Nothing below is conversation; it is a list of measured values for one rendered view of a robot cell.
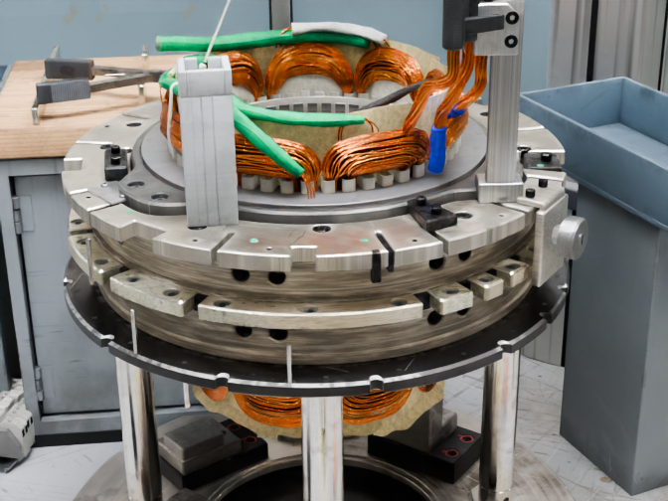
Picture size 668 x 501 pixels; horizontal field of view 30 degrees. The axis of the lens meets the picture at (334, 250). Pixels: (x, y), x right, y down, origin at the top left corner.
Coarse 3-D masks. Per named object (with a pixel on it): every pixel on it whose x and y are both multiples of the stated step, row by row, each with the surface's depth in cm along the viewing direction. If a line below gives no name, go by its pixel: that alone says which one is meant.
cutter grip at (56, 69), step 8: (48, 64) 100; (56, 64) 100; (64, 64) 100; (72, 64) 100; (80, 64) 100; (88, 64) 99; (48, 72) 100; (56, 72) 100; (64, 72) 100; (72, 72) 100; (80, 72) 100; (88, 72) 100
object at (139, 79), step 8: (104, 80) 96; (112, 80) 96; (120, 80) 96; (128, 80) 97; (136, 80) 97; (144, 80) 97; (152, 80) 98; (96, 88) 96; (104, 88) 96; (112, 88) 96
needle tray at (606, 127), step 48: (528, 96) 101; (576, 96) 103; (624, 96) 104; (576, 144) 94; (624, 144) 101; (624, 192) 89; (624, 240) 93; (576, 288) 100; (624, 288) 94; (576, 336) 101; (624, 336) 95; (576, 384) 103; (624, 384) 96; (576, 432) 104; (624, 432) 98; (624, 480) 99
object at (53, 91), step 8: (64, 80) 95; (72, 80) 95; (80, 80) 95; (88, 80) 95; (40, 88) 94; (48, 88) 94; (56, 88) 94; (64, 88) 95; (72, 88) 95; (80, 88) 95; (88, 88) 95; (40, 96) 94; (48, 96) 94; (56, 96) 95; (64, 96) 95; (72, 96) 95; (80, 96) 95; (88, 96) 96
